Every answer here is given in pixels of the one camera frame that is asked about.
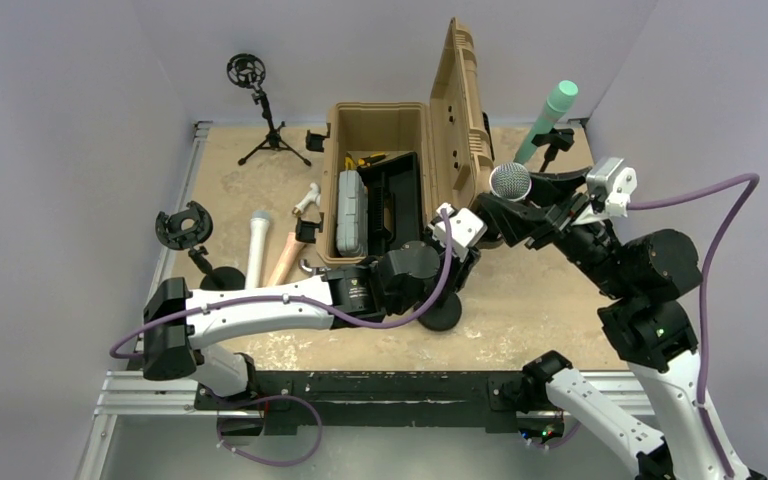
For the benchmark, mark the tan plastic toolbox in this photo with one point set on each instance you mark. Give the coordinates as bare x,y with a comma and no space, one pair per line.
437,152

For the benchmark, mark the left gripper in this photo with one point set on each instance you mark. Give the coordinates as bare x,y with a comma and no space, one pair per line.
458,266

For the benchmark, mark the black tool tray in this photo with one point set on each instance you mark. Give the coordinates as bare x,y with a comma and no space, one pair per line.
395,210

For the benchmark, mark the black tripod mic stand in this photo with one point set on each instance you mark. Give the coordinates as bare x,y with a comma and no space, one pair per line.
248,72

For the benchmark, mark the black toolbox latch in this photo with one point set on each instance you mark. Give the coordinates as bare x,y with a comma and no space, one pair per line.
315,142
307,231

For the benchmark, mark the black toolbox latch rear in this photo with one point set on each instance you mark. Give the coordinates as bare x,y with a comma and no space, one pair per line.
315,142

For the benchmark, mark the pink microphone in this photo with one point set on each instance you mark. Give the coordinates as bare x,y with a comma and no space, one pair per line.
286,260

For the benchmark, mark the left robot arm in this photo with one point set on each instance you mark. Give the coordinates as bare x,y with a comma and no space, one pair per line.
185,329

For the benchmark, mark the black toolbox latch front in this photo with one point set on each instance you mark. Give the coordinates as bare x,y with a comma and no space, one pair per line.
307,231

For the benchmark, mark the round base stand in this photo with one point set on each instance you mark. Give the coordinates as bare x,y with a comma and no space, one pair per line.
443,315
188,230
555,140

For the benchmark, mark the white pipe fitting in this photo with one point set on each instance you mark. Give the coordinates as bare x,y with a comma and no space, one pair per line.
312,197

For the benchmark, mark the grey plastic case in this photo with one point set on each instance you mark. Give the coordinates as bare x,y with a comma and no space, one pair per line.
351,238

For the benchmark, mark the green microphone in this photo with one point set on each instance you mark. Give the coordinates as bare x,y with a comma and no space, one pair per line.
557,104

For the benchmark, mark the silver metal bracket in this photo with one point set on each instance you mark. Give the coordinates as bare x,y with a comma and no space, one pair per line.
311,270

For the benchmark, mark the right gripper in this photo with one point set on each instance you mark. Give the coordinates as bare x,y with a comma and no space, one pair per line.
519,217

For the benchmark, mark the white microphone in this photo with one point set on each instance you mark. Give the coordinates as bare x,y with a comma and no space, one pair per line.
259,223

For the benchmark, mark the black silver microphone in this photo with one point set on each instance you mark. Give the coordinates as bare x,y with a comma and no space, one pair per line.
510,181

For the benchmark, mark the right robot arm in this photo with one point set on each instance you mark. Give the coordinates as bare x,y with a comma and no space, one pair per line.
644,280

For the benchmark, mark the yellow pliers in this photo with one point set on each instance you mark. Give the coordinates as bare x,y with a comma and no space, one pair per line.
351,162

